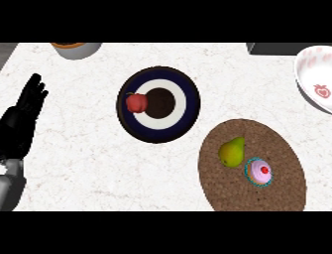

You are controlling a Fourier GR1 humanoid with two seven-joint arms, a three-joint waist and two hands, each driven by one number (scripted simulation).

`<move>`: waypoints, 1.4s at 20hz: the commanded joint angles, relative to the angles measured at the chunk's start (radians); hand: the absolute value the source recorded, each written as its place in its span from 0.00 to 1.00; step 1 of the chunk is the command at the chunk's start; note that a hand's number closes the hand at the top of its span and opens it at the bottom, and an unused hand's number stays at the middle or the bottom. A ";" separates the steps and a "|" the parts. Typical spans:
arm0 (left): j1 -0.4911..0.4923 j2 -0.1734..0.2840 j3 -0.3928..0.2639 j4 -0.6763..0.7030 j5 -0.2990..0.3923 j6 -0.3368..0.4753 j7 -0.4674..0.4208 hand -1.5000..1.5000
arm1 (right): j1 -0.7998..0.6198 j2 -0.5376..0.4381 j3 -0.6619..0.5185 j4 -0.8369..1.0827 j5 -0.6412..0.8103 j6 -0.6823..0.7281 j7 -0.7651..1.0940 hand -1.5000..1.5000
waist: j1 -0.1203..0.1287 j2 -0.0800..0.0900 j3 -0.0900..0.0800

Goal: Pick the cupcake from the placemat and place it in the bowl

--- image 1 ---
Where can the pink frosted cherry cupcake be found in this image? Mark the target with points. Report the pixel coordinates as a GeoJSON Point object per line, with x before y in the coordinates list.
{"type": "Point", "coordinates": [259, 171]}

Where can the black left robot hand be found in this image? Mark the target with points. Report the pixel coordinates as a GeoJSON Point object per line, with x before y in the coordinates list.
{"type": "Point", "coordinates": [16, 124]}

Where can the dark grey appliance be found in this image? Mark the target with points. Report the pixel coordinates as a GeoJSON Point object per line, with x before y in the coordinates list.
{"type": "Point", "coordinates": [290, 48]}

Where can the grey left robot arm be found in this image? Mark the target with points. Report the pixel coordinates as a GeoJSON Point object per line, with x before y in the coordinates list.
{"type": "Point", "coordinates": [1, 190]}

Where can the green pear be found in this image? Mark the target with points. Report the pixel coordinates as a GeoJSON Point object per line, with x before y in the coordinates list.
{"type": "Point", "coordinates": [233, 152]}

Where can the grey pot with orange rim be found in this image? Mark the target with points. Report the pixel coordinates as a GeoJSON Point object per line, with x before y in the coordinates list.
{"type": "Point", "coordinates": [78, 50]}

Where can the white bowl with pink print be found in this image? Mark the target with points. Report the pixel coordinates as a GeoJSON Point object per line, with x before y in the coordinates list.
{"type": "Point", "coordinates": [326, 79]}

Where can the red apple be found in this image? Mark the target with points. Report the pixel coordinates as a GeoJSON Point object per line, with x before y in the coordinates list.
{"type": "Point", "coordinates": [137, 102]}

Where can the brown round woven placemat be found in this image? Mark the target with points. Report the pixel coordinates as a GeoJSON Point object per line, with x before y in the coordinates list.
{"type": "Point", "coordinates": [267, 191]}

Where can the dark blue white ringed plate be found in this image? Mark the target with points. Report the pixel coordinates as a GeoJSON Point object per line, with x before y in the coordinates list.
{"type": "Point", "coordinates": [159, 104]}

